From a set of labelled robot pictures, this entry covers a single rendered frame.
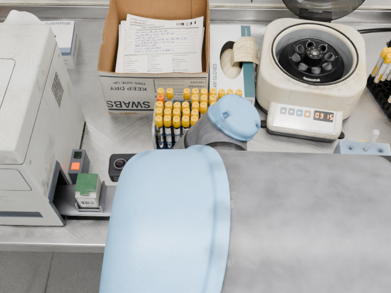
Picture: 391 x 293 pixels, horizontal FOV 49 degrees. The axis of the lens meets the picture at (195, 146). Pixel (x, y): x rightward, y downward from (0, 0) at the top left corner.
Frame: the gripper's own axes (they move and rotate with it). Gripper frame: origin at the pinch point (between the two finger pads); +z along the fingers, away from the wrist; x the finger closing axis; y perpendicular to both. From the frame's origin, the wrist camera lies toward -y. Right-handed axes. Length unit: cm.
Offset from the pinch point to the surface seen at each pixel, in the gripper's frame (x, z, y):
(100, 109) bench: 26.4, 9.5, -7.3
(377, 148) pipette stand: 10, -29, 40
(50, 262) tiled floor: 16, 103, 6
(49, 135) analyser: 5.7, -5.1, -19.3
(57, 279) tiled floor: 9, 101, 10
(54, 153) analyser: 4.6, -1.4, -17.1
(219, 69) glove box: 33.6, -10.7, 14.1
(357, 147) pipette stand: 10.1, -27.2, 36.6
